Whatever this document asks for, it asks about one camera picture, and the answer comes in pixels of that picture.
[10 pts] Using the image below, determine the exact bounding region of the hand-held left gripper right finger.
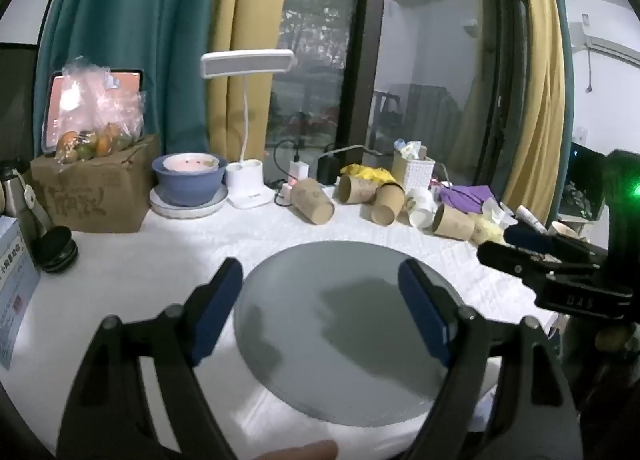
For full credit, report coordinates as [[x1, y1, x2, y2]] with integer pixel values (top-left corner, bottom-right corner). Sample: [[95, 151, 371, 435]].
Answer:
[[397, 259, 587, 460]]

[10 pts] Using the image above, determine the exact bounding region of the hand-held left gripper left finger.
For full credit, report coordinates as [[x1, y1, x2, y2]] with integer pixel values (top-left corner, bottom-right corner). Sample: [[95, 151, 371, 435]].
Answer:
[[57, 257, 245, 460]]

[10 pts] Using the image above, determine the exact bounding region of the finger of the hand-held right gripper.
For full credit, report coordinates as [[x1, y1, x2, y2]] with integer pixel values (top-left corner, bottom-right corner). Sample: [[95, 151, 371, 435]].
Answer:
[[476, 242, 602, 292], [503, 224, 609, 262]]

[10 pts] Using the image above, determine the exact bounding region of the brown paper cup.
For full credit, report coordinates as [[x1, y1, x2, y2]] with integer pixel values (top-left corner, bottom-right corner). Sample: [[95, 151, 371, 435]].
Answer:
[[370, 181, 405, 226], [338, 174, 377, 204], [431, 203, 476, 241], [291, 177, 335, 225]]

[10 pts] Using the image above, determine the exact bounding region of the white paper cup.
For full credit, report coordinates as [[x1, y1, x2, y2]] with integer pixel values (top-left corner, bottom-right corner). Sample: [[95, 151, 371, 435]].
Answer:
[[404, 187, 437, 229]]

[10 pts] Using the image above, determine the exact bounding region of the person's left hand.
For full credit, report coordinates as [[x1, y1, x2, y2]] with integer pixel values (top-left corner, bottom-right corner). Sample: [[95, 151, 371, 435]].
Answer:
[[260, 439, 339, 460]]

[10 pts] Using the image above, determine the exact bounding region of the white tube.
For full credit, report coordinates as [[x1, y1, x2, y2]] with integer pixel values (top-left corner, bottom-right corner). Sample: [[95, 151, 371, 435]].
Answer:
[[515, 205, 547, 236]]

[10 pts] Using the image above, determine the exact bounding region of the white quilted tablecloth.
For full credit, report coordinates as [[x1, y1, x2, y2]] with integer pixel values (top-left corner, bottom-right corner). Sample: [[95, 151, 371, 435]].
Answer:
[[0, 180, 558, 460]]

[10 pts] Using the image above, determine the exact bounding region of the purple cloth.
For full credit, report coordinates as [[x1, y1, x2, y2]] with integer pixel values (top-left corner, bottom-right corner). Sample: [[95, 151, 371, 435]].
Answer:
[[435, 184, 498, 213]]

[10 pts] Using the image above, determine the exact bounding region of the dark monitor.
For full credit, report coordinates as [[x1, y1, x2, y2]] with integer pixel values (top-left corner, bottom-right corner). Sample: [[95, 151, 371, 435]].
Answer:
[[559, 142, 607, 222]]

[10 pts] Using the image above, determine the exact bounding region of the grey round mat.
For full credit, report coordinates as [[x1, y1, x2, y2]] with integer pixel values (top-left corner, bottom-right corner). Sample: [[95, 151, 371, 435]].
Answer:
[[232, 239, 482, 429]]

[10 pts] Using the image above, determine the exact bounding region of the pale round plate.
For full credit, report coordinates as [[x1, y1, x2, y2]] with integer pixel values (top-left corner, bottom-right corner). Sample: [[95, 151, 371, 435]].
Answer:
[[149, 185, 230, 219]]

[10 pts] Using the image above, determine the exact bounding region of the blue bowl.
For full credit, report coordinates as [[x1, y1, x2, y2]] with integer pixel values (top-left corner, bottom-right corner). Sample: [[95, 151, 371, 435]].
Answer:
[[152, 154, 228, 207]]

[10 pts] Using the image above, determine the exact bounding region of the yellow cloth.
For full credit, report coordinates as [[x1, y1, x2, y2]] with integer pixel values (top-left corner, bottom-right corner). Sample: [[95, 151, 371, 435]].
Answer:
[[340, 164, 398, 185]]

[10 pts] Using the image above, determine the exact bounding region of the yellow curtain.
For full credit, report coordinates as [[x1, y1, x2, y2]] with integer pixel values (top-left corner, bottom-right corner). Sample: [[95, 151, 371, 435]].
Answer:
[[206, 0, 300, 163], [457, 0, 567, 221]]

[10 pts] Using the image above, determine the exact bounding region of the white desk lamp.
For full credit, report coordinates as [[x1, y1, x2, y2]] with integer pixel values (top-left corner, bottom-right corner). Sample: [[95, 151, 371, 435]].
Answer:
[[200, 49, 296, 210]]

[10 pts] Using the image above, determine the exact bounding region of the black round lid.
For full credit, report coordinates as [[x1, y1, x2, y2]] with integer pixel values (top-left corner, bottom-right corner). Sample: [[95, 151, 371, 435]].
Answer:
[[38, 225, 79, 274]]

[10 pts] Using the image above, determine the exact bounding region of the cardboard box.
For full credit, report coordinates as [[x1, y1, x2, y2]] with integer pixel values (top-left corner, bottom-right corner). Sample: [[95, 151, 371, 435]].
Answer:
[[30, 134, 161, 234]]

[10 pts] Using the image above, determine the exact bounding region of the black power adapter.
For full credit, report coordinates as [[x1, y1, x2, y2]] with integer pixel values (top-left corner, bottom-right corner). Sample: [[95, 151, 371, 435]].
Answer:
[[318, 154, 339, 185]]

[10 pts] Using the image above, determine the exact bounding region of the blue and white carton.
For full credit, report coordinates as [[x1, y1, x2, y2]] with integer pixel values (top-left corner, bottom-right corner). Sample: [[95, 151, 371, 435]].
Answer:
[[0, 215, 42, 372]]

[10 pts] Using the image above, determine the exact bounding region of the white air conditioner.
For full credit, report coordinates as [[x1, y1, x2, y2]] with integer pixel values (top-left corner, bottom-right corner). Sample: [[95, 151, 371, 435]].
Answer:
[[570, 19, 640, 67]]

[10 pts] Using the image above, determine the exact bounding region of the plastic bag of fruit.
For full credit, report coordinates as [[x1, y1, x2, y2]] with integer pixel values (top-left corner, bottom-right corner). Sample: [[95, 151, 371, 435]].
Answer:
[[54, 56, 147, 165]]

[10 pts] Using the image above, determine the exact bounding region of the steel thermos flask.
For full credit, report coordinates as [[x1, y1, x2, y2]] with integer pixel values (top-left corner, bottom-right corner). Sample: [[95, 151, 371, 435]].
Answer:
[[0, 164, 51, 246]]

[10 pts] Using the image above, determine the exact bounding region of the black framed glass door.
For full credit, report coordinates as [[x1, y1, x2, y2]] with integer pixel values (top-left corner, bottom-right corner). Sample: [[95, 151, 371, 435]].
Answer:
[[267, 0, 531, 186]]

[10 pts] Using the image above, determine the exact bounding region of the teal curtain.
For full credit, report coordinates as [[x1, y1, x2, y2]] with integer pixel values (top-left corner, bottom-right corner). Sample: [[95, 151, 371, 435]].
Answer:
[[31, 0, 223, 161]]

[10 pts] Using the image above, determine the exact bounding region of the black cable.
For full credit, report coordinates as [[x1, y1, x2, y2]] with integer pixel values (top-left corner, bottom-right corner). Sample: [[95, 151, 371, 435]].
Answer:
[[273, 139, 307, 182]]

